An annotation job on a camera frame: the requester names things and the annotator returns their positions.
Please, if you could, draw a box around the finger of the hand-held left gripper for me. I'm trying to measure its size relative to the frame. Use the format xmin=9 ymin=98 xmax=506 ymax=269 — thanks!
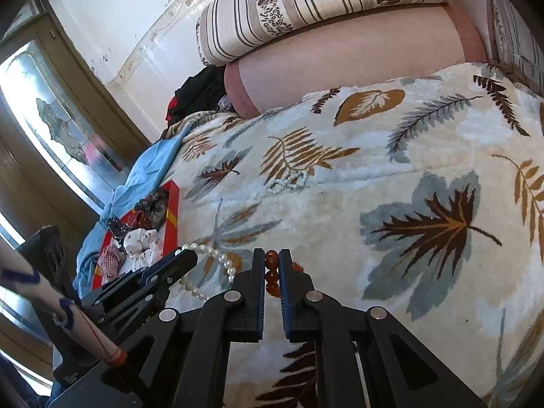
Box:
xmin=90 ymin=249 xmax=199 ymax=297
xmin=82 ymin=277 xmax=171 ymax=324

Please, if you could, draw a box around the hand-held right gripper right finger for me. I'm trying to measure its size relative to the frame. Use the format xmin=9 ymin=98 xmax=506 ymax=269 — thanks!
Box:
xmin=278 ymin=249 xmax=489 ymax=408

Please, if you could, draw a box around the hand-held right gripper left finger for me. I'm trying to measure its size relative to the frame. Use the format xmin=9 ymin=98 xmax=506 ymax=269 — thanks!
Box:
xmin=100 ymin=248 xmax=268 ymax=408

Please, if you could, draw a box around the amber bead bracelet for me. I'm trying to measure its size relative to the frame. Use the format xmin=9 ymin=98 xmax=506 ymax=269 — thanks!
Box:
xmin=264 ymin=250 xmax=307 ymax=298

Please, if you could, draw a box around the white dotted scrunchie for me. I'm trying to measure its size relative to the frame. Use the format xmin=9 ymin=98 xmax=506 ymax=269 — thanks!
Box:
xmin=121 ymin=227 xmax=164 ymax=275

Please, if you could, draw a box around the white pearl necklace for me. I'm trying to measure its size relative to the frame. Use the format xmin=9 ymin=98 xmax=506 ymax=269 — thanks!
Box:
xmin=177 ymin=242 xmax=239 ymax=302

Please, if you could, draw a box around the pink checkered scrunchie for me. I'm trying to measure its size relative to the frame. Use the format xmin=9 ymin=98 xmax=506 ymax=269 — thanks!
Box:
xmin=97 ymin=244 xmax=126 ymax=281

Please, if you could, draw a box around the red-edged white tray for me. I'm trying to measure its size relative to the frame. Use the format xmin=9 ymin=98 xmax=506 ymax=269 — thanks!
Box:
xmin=92 ymin=180 xmax=181 ymax=290

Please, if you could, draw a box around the grey fuzzy scrunchie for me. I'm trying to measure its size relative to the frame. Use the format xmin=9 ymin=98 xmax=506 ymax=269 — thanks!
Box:
xmin=135 ymin=188 xmax=171 ymax=226

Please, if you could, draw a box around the wooden door with patterned glass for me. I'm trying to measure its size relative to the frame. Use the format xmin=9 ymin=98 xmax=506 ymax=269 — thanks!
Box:
xmin=0 ymin=0 xmax=151 ymax=392

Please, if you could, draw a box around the light blue cloth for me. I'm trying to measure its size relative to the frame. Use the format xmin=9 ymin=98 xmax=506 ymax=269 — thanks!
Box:
xmin=72 ymin=130 xmax=188 ymax=294

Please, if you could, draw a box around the leaf print blanket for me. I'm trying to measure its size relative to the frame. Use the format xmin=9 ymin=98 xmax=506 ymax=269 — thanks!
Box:
xmin=161 ymin=62 xmax=544 ymax=408

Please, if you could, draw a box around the black clothes pile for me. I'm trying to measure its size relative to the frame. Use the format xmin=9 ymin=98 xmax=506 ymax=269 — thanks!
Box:
xmin=174 ymin=66 xmax=228 ymax=120

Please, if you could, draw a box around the pink pillow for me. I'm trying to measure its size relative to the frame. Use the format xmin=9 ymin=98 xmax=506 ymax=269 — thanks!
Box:
xmin=224 ymin=2 xmax=487 ymax=119

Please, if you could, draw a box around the striped floral pillow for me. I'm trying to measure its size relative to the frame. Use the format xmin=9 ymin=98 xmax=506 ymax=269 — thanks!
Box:
xmin=484 ymin=0 xmax=544 ymax=90
xmin=195 ymin=0 xmax=457 ymax=68

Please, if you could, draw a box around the white pearl bracelet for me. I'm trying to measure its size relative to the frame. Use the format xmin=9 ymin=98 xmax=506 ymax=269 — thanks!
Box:
xmin=266 ymin=177 xmax=298 ymax=195

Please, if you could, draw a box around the pale green bead bracelet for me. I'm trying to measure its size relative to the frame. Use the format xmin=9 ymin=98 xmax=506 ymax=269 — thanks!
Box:
xmin=285 ymin=169 xmax=309 ymax=190

